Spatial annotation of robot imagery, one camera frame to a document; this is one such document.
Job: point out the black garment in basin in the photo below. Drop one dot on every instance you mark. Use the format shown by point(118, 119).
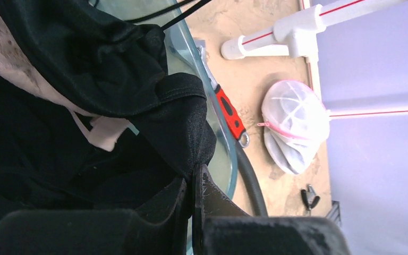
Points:
point(46, 163)

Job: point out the beige bra in basin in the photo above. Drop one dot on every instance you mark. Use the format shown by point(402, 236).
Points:
point(100, 131)

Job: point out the small metal clamp tool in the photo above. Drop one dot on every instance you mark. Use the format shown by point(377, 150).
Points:
point(309, 198)

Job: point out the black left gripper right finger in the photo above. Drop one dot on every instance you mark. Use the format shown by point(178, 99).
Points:
point(219, 226)

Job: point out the small pink-zip mesh bag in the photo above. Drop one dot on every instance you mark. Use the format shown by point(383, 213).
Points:
point(295, 124)

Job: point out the white PVC pipe rack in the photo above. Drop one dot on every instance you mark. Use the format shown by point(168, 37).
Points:
point(296, 35)

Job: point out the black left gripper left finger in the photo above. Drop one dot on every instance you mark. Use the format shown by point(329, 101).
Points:
point(157, 227)

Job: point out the red-handled adjustable wrench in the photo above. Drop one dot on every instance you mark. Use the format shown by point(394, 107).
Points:
point(233, 121)

